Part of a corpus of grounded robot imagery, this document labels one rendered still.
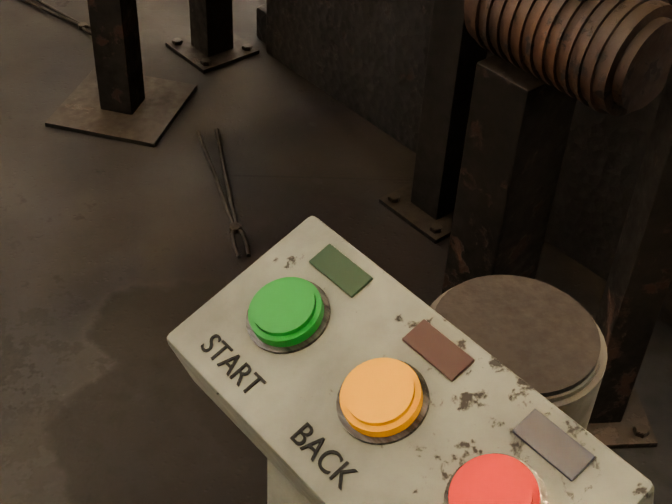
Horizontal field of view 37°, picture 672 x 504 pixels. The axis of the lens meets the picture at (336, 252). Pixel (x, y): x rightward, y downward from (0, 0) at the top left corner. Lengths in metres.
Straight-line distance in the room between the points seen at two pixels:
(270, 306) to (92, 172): 1.17
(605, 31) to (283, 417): 0.64
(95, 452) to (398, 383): 0.80
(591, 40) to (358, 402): 0.63
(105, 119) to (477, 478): 1.40
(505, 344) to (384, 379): 0.17
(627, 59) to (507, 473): 0.65
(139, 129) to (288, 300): 1.25
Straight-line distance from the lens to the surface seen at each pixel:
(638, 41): 1.04
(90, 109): 1.82
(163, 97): 1.84
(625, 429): 1.32
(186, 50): 1.98
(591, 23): 1.05
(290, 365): 0.52
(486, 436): 0.48
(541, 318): 0.67
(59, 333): 1.40
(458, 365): 0.50
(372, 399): 0.48
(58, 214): 1.60
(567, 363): 0.65
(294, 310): 0.52
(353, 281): 0.53
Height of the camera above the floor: 0.97
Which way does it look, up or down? 40 degrees down
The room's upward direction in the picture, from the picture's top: 3 degrees clockwise
